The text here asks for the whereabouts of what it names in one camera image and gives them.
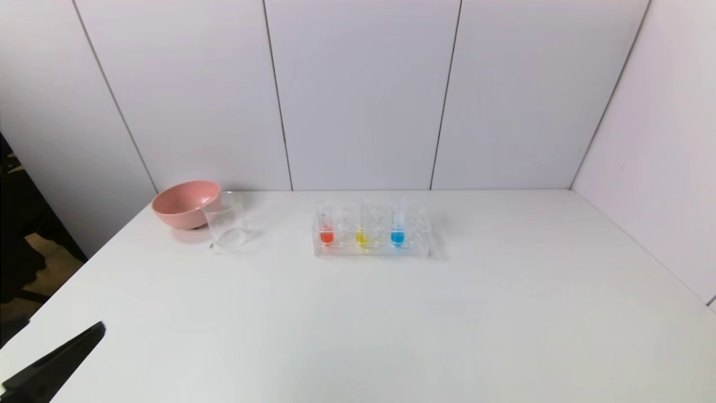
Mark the test tube with blue pigment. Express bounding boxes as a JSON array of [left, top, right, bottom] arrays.
[[390, 197, 407, 249]]

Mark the test tube with yellow pigment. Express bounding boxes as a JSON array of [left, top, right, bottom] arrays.
[[354, 199, 371, 250]]

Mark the clear acrylic test tube rack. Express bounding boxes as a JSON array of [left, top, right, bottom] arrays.
[[312, 204, 432, 259]]

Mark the clear glass beaker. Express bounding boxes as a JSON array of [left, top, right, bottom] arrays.
[[201, 191, 251, 252]]

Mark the pink bowl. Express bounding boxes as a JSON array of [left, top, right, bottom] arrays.
[[152, 180, 222, 230]]

